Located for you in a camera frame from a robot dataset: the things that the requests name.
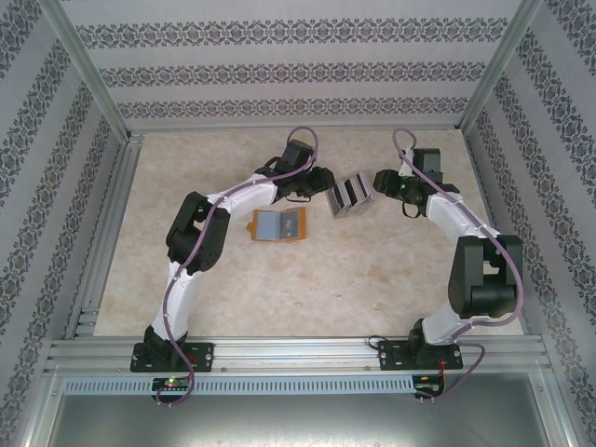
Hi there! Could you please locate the orange card holder wallet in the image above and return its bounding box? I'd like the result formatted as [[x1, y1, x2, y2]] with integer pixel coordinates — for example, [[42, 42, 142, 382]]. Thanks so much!
[[246, 208, 308, 242]]

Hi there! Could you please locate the dark grey card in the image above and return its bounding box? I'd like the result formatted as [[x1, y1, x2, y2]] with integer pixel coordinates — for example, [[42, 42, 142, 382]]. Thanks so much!
[[281, 213, 302, 239]]

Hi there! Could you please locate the grey-blue card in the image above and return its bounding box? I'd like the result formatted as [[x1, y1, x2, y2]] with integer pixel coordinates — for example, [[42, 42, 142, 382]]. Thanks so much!
[[256, 212, 283, 240]]

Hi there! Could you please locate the clear acrylic card box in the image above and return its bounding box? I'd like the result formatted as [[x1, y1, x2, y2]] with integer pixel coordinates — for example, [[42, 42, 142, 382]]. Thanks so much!
[[327, 171, 376, 220]]

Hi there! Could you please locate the small controller circuit board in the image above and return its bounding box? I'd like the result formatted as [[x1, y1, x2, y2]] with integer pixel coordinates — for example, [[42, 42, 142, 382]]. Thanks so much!
[[413, 374, 447, 397], [152, 376, 193, 393]]

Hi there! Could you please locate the grey sheet metal panel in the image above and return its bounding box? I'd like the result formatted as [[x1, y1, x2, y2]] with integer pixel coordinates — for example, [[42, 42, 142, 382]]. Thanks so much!
[[46, 394, 555, 447]]

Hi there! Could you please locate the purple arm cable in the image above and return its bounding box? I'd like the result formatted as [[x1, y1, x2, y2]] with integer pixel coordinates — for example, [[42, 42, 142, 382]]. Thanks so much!
[[393, 129, 525, 402], [155, 126, 321, 407]]

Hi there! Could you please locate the aluminium frame cross beam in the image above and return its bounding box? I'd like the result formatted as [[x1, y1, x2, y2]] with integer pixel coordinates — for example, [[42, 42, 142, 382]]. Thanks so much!
[[125, 123, 467, 137]]

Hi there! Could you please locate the aluminium frame post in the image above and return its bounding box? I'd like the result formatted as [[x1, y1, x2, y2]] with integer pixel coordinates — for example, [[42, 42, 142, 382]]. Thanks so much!
[[457, 0, 545, 136], [44, 0, 132, 139]]

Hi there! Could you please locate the wide aluminium mounting rail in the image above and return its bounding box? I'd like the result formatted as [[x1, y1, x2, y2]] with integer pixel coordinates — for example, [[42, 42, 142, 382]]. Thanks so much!
[[44, 335, 553, 373]]

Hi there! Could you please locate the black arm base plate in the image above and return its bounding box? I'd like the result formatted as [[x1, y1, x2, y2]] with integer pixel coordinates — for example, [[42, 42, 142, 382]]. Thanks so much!
[[377, 339, 466, 373], [131, 343, 215, 373]]

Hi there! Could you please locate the slotted grey cable duct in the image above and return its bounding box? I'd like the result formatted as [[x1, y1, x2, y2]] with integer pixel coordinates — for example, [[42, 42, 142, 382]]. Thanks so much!
[[62, 374, 415, 395]]

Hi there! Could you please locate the grooved aluminium side rail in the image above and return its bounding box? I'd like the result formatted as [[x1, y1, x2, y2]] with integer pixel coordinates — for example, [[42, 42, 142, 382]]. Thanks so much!
[[64, 132, 146, 340]]

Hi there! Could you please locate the aluminium lower frame beam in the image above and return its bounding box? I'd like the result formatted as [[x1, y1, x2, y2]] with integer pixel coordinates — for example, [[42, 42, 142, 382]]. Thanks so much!
[[18, 367, 66, 447], [535, 367, 581, 447]]

